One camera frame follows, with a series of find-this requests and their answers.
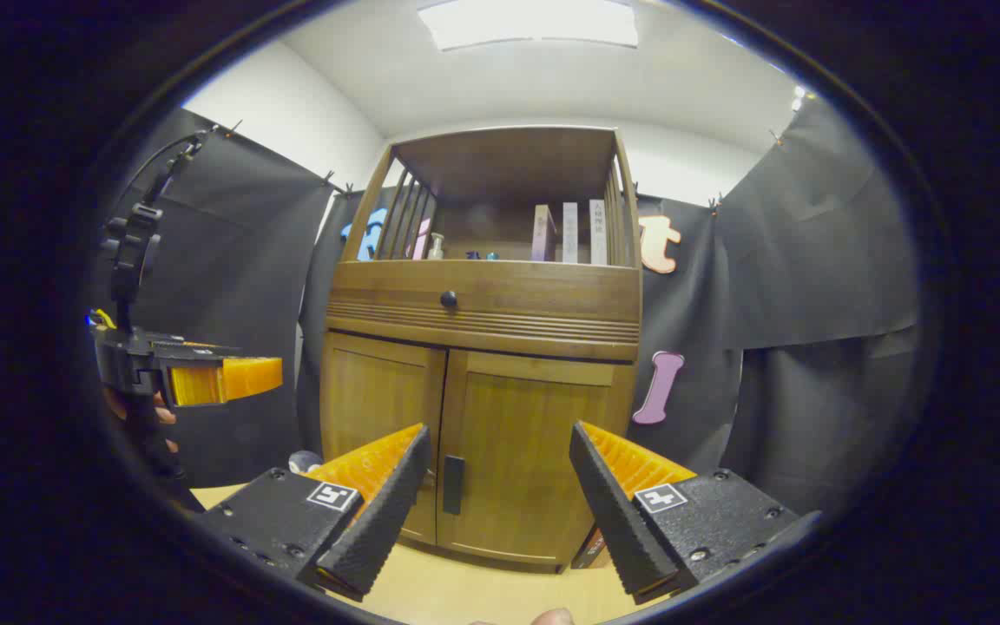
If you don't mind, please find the wooden cabinet door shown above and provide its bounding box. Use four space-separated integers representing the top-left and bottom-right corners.
437 349 637 570
319 332 447 546

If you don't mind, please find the black cable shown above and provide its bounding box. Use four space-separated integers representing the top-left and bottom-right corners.
116 128 213 209

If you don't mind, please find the rectangular ceiling light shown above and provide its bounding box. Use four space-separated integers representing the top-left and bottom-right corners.
418 0 640 51

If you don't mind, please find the wooden cabinet drawer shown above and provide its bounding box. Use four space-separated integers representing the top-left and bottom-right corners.
326 260 642 362

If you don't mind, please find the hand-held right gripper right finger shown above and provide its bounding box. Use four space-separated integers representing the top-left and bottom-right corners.
569 421 822 606

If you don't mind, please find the wooden double-door shoe cabinet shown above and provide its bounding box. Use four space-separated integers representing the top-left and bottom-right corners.
319 126 642 574

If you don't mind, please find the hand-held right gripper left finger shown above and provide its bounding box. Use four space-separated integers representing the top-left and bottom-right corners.
196 423 433 602

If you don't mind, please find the blue book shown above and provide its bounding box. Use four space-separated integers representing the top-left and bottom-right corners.
571 525 609 570

